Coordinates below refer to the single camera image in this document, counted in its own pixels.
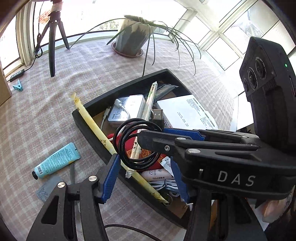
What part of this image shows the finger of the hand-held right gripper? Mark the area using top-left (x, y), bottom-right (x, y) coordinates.
top-left (163, 128), bottom-right (243, 140)
top-left (137, 130), bottom-right (260, 157)

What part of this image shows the black tray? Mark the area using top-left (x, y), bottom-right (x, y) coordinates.
top-left (72, 69), bottom-right (234, 230)

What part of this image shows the teal hand cream tube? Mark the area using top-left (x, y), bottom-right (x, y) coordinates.
top-left (32, 142), bottom-right (81, 179)

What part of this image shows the grey card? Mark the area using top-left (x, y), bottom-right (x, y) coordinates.
top-left (36, 175), bottom-right (64, 204)

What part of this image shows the black cable controller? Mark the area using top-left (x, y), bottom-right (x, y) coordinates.
top-left (7, 69), bottom-right (25, 82)

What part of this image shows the black USB cable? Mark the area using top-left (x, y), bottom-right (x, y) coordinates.
top-left (113, 108), bottom-right (165, 171)

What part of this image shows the black tripod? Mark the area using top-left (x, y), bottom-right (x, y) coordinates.
top-left (36, 0), bottom-right (70, 77)

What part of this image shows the white paper packet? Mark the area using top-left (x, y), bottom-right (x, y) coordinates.
top-left (156, 94), bottom-right (219, 130)

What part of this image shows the plaid cloth desktop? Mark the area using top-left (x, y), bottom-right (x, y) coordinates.
top-left (0, 37), bottom-right (238, 241)

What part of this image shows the long yellow packet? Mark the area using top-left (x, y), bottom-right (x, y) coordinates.
top-left (70, 92), bottom-right (169, 205)

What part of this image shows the black ring light cable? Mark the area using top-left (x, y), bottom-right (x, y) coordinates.
top-left (23, 5), bottom-right (44, 72)

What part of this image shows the red pouch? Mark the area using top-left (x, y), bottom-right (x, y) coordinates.
top-left (109, 133), bottom-right (171, 172)

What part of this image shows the orange paper tag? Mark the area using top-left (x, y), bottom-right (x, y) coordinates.
top-left (38, 9), bottom-right (50, 25)

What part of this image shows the white window frame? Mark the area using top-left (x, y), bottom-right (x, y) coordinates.
top-left (0, 0), bottom-right (296, 98)

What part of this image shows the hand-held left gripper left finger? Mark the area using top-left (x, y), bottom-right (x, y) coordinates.
top-left (26, 154), bottom-right (121, 241)

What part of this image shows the green long-leaf plant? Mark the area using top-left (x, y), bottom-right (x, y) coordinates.
top-left (69, 14), bottom-right (201, 77)

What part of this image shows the white charging cable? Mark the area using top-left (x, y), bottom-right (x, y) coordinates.
top-left (100, 98), bottom-right (130, 142)

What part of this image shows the white box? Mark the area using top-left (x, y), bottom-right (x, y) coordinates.
top-left (108, 95), bottom-right (147, 130)

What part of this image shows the grey plant pot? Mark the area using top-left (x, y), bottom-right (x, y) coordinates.
top-left (115, 15), bottom-right (158, 56)

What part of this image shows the black pouch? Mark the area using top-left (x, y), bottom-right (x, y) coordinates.
top-left (155, 82), bottom-right (179, 100)

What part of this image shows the blue clothespin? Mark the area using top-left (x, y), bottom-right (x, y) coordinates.
top-left (12, 79), bottom-right (25, 92)

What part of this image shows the white cord bundle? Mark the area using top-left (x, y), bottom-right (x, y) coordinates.
top-left (148, 179), bottom-right (185, 197)

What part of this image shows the small white sachet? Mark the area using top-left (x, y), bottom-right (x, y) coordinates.
top-left (161, 156), bottom-right (174, 179)

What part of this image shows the person's right hand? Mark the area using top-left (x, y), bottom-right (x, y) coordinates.
top-left (255, 193), bottom-right (293, 221)

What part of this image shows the white pink tube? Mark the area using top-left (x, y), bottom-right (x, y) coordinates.
top-left (141, 168), bottom-right (174, 181)

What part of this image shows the light wooden board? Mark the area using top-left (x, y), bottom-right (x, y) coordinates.
top-left (0, 65), bottom-right (12, 107)

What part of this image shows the red-brown pot saucer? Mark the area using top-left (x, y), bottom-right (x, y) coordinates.
top-left (111, 41), bottom-right (144, 57)

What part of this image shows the translucent grey tube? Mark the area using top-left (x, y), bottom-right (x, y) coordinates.
top-left (126, 81), bottom-right (159, 160)

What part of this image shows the thin black cable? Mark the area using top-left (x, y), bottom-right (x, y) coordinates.
top-left (104, 224), bottom-right (162, 241)

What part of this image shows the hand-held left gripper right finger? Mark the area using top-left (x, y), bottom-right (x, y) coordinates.
top-left (171, 161), bottom-right (265, 241)

